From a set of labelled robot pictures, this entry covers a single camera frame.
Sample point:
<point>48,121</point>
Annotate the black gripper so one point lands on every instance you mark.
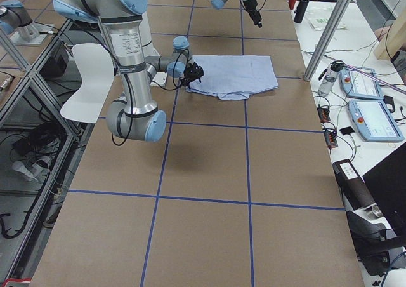
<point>191,73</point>
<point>251,5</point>

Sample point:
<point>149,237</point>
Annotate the blue striped button shirt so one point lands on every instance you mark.
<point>234,77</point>

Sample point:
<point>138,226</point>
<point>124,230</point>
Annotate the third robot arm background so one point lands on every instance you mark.
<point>14,17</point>

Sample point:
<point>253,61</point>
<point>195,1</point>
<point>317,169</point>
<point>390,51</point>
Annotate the black thermos bottle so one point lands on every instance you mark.
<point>300,11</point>

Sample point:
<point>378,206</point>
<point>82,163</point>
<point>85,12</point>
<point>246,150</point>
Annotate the white paper green print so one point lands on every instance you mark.
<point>317,22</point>

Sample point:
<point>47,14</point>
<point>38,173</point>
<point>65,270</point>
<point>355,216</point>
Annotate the clear water bottle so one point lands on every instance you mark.
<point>329,77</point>

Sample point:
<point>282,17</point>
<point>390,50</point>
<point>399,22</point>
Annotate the white plastic chair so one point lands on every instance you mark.
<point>97,75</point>

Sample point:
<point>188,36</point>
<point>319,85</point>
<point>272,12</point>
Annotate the orange black hub upper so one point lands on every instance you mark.
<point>323,113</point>

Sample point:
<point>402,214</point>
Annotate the orange black hub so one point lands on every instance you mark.
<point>323,113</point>
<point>330,136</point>

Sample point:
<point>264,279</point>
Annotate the upper teach pendant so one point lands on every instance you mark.
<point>357,85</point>

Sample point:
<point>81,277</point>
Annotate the teach pendant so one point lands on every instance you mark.
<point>357,85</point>
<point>373,121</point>

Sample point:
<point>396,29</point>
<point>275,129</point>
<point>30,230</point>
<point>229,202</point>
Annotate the orange black hub lower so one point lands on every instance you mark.
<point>330,136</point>

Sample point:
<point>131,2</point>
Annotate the small black pad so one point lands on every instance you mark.
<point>347,130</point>

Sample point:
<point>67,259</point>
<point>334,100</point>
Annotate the lower teach pendant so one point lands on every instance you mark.
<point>373,121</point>

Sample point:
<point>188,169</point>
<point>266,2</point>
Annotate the black monitor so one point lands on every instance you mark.
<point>386,183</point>

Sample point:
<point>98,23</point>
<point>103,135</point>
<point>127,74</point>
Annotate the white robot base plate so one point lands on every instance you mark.
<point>159,78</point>

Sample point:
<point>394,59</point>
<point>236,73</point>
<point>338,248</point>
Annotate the grey aluminium post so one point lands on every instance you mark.
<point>334,20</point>

